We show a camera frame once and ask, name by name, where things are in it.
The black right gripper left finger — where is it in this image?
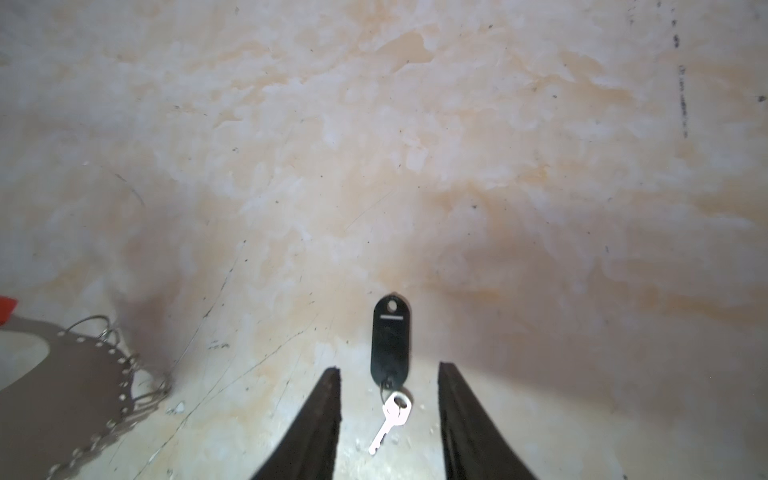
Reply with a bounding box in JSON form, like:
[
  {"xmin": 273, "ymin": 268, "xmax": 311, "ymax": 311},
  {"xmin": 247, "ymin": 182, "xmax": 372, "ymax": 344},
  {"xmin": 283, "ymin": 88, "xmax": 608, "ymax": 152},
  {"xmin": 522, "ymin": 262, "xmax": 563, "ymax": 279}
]
[{"xmin": 252, "ymin": 367, "xmax": 341, "ymax": 480}]

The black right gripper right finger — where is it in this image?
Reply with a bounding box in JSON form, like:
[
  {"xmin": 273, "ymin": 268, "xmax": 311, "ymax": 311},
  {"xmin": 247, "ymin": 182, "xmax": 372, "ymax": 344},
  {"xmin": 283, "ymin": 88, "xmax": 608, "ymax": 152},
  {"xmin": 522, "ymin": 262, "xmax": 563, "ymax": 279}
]
[{"xmin": 438, "ymin": 362, "xmax": 535, "ymax": 479}]

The black key tag with key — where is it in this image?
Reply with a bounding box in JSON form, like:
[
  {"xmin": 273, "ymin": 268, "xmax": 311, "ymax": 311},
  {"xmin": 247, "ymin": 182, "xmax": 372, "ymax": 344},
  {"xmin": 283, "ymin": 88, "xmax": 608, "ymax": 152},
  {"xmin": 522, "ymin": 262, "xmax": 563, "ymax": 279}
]
[{"xmin": 368, "ymin": 293, "xmax": 413, "ymax": 456}]

